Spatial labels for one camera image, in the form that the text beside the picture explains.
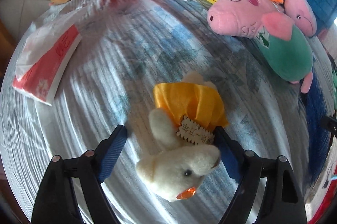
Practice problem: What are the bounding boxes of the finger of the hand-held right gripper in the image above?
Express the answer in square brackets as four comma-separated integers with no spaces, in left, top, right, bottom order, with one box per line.
[321,115,337,140]

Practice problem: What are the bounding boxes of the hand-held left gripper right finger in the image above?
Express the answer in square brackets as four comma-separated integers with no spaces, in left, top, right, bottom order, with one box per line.
[214,126,308,224]

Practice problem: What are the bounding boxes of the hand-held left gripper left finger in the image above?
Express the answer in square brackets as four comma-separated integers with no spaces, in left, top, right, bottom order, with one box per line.
[31,124,128,224]

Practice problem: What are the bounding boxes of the small cream bear yellow dress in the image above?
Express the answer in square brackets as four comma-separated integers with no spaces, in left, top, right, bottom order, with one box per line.
[136,71,229,203]

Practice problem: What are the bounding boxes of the blue feather duster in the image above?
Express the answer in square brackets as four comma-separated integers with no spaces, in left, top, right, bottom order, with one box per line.
[303,74,336,177]

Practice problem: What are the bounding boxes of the red and white printed bag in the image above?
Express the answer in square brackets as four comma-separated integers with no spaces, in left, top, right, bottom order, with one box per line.
[303,158,335,224]

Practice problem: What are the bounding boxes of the red tissue pack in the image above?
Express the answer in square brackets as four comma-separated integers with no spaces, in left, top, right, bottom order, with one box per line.
[12,12,83,106]

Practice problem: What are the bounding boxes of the pink pig plush orange dress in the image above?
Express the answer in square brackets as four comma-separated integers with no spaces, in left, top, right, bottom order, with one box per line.
[233,0,318,38]

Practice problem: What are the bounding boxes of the pink pig plush green shirt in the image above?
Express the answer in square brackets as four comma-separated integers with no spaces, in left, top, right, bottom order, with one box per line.
[207,0,314,94]

